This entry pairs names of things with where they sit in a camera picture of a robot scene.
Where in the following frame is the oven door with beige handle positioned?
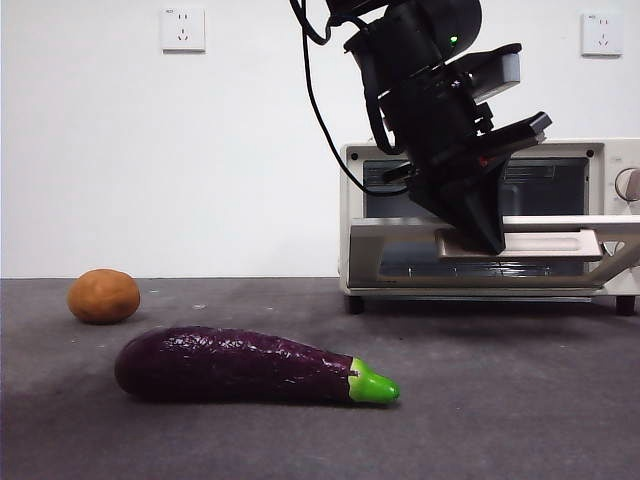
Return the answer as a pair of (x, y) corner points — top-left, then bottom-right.
(348, 215), (640, 291)

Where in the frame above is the brown potato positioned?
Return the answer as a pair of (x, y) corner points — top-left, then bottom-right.
(66, 268), (141, 326)

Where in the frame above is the cream Toshiba toaster oven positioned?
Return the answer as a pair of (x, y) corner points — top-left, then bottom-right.
(338, 138), (640, 316)

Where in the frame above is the round beige oven knob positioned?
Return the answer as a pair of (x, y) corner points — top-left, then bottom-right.
(615, 168), (640, 201)

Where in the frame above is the purple eggplant with green stem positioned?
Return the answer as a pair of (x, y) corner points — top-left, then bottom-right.
(114, 325), (402, 406)

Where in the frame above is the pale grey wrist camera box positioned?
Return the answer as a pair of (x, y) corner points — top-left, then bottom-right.
(449, 43), (524, 99)

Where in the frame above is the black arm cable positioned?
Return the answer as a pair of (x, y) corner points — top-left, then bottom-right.
(289, 0), (416, 196)

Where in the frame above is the white wall socket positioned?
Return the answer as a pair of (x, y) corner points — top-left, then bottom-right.
(160, 6), (207, 54)
(580, 12), (625, 57)

